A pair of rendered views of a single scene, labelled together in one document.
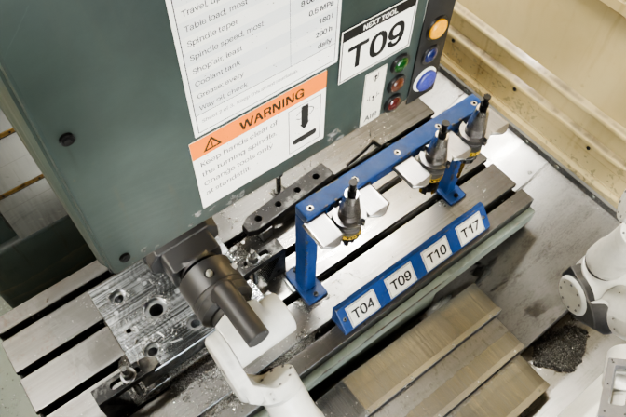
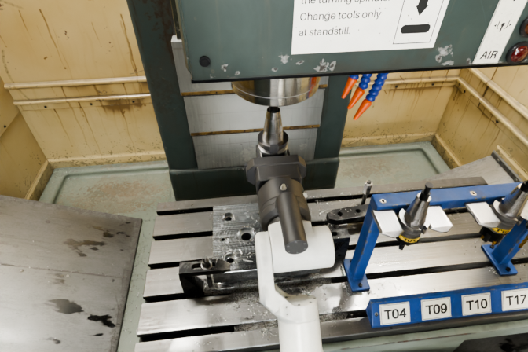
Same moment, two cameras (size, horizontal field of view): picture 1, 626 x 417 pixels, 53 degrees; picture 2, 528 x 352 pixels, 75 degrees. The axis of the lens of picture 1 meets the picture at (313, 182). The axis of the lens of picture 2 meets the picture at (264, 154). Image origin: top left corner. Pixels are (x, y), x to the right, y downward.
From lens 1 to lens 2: 0.39 m
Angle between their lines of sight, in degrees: 26
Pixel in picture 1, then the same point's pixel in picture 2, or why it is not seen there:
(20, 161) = (215, 116)
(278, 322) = (319, 247)
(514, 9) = not seen: outside the picture
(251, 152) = (357, 5)
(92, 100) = not seen: outside the picture
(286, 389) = (302, 312)
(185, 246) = (276, 168)
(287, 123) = not seen: outside the picture
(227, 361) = (263, 255)
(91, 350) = (198, 245)
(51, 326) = (185, 220)
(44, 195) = (220, 147)
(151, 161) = not seen: outside the picture
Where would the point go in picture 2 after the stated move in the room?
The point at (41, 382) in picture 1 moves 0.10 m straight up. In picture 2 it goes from (161, 247) to (155, 228)
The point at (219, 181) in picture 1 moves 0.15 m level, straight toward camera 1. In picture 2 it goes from (315, 24) to (270, 104)
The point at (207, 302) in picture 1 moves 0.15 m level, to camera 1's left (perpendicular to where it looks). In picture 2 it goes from (271, 206) to (202, 171)
